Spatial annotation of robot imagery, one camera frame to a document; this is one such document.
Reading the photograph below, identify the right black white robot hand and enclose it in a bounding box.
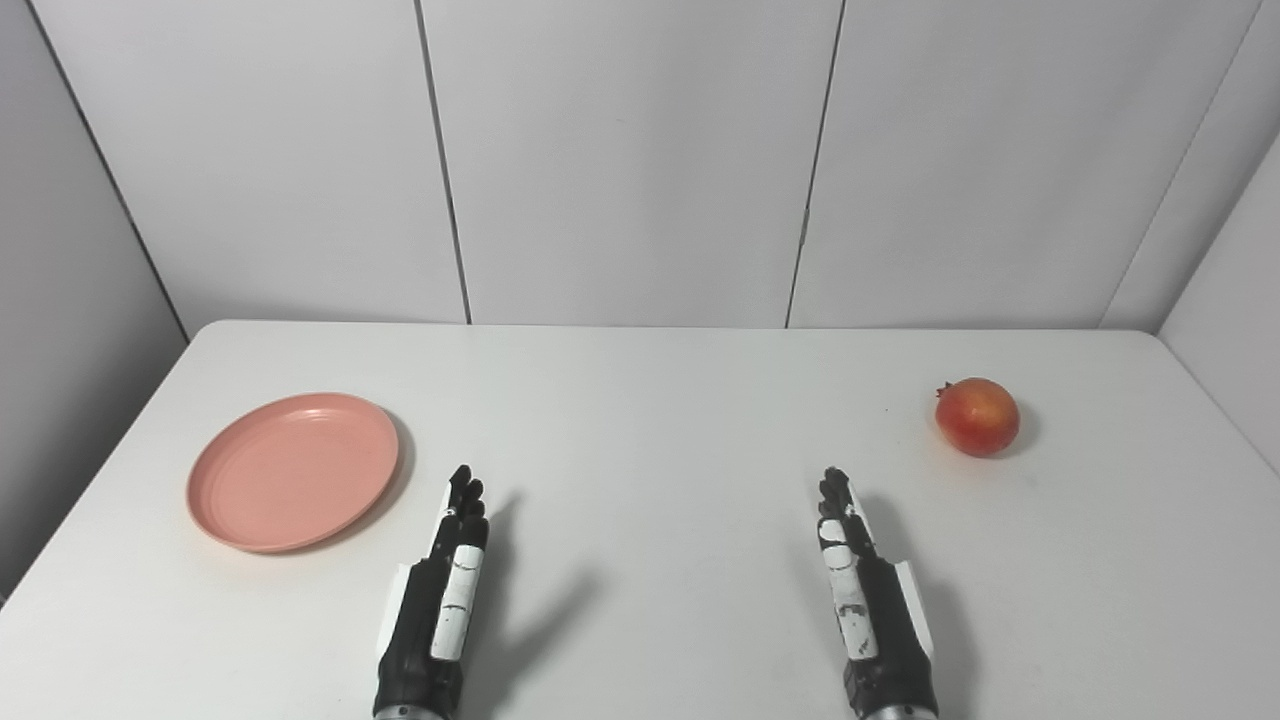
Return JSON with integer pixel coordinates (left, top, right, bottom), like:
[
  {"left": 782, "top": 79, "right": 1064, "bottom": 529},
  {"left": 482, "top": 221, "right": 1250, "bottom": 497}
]
[{"left": 818, "top": 467, "right": 939, "bottom": 713}]

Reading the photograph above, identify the pink round plate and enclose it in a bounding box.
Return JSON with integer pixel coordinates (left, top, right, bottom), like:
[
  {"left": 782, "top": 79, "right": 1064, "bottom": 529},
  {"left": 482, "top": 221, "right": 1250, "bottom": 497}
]
[{"left": 186, "top": 392, "right": 400, "bottom": 554}]

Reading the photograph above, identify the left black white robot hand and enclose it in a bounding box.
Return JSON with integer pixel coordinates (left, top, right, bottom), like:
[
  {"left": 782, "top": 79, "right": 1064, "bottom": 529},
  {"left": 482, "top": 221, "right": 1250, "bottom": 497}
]
[{"left": 373, "top": 465, "right": 491, "bottom": 713}]

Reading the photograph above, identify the red pomegranate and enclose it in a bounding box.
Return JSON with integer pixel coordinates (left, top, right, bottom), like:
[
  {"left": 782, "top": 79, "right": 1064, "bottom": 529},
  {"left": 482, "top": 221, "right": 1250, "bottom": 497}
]
[{"left": 935, "top": 377, "right": 1021, "bottom": 458}]

